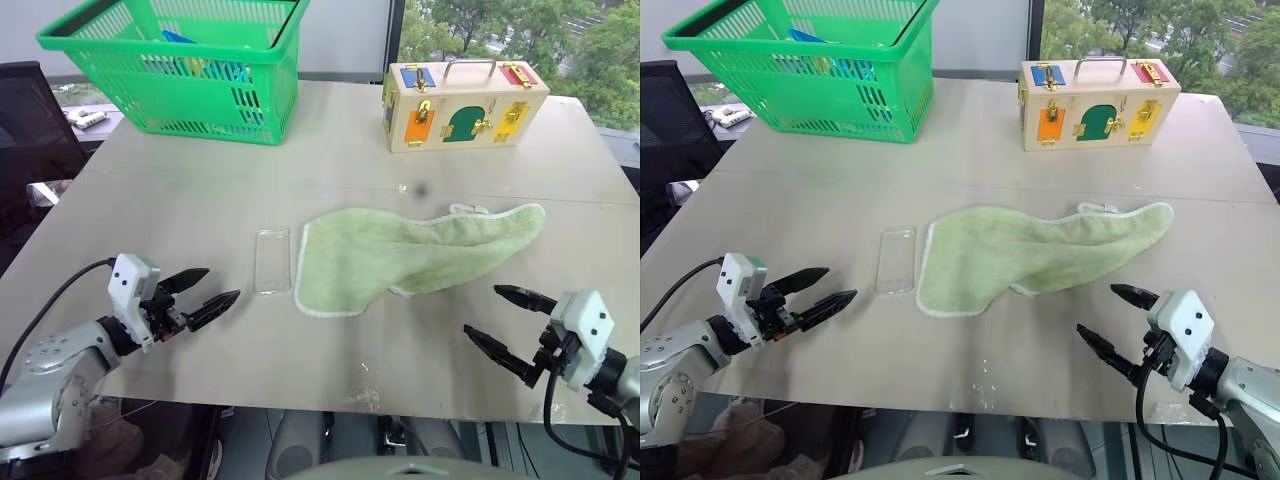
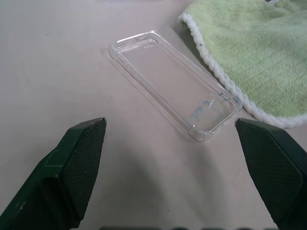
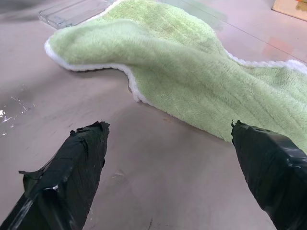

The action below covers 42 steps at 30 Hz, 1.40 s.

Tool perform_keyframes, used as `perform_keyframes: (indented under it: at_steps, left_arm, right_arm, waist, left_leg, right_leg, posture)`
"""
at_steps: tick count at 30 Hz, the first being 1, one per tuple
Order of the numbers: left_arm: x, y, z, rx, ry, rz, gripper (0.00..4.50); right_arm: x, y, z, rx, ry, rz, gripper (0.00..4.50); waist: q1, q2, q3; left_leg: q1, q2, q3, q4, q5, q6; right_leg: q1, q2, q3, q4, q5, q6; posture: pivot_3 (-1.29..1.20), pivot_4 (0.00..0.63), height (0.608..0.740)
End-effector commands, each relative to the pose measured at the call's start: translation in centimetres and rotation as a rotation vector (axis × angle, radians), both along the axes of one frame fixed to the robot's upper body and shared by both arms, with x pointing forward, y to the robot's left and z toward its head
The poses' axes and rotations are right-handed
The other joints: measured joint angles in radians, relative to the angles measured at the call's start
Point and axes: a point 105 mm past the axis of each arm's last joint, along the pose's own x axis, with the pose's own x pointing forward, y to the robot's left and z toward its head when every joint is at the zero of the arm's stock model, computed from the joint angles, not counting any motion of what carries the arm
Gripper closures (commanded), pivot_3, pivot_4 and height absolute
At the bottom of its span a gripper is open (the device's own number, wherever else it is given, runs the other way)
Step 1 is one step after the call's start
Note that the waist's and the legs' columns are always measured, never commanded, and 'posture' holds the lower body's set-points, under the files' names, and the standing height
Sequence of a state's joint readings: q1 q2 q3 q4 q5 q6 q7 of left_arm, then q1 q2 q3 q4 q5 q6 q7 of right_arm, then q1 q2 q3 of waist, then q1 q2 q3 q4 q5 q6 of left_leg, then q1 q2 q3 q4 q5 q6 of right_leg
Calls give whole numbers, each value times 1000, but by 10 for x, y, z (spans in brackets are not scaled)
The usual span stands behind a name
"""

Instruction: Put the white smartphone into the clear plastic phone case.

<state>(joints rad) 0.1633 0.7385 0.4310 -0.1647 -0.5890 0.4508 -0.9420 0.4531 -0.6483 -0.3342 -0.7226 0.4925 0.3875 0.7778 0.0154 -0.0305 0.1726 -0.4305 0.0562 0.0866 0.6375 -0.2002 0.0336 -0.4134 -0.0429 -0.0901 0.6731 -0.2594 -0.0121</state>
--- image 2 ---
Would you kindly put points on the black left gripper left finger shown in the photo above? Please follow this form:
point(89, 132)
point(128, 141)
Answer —
point(60, 177)

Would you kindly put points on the white smartphone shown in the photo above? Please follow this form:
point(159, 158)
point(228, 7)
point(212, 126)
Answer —
point(168, 83)

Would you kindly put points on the light green towel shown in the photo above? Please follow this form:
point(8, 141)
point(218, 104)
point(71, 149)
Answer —
point(259, 60)

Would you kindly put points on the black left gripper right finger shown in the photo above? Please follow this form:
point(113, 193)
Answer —
point(275, 172)

